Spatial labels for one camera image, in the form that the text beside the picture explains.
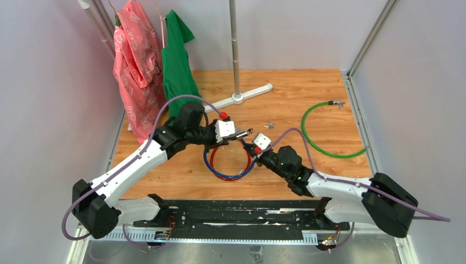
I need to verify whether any blue cable lock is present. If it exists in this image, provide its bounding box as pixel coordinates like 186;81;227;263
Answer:
203;128;256;180

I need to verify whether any red cable lock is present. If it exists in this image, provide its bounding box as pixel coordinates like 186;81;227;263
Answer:
209;145;253;182

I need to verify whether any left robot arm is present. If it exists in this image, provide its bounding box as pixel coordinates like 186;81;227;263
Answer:
71;101;236;239

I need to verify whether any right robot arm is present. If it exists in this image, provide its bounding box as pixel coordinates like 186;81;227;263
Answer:
252;146;418;238

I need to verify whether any white clothes rack stand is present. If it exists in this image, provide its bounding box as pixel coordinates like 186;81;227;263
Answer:
213;0;273;109

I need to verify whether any green t-shirt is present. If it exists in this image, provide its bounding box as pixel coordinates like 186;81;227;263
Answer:
160;10;203;121

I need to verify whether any pink patterned garment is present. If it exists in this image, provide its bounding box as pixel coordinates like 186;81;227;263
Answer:
113;1;167;144

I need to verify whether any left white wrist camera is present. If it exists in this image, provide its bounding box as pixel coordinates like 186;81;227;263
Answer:
215;120;236;142

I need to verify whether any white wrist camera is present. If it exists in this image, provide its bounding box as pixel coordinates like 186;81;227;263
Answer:
215;120;236;142
252;133;271;154

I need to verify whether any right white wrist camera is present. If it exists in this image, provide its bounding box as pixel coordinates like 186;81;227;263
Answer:
252;133;271;154

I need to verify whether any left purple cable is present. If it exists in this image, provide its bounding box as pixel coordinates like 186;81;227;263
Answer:
61;95;229;251

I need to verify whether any purple cable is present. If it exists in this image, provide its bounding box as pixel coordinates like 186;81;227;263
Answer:
254;127;451;252
61;95;229;251

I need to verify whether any green cable lock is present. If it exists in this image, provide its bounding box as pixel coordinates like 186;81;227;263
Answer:
301;100;371;160

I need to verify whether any aluminium frame rail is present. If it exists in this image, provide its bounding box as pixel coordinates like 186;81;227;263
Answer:
65;203;419;264

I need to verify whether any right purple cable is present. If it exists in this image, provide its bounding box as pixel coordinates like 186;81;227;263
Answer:
254;127;451;252

